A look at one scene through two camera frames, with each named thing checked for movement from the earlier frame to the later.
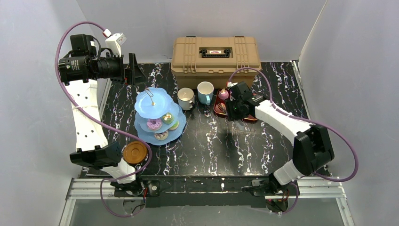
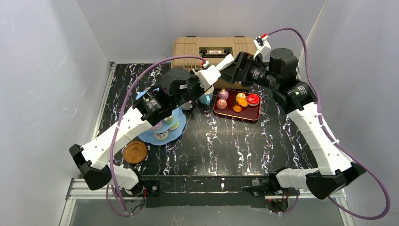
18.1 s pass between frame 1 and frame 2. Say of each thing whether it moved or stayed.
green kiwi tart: stayed
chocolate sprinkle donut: stayed
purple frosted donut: stayed
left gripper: moved
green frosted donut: stayed
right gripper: moved
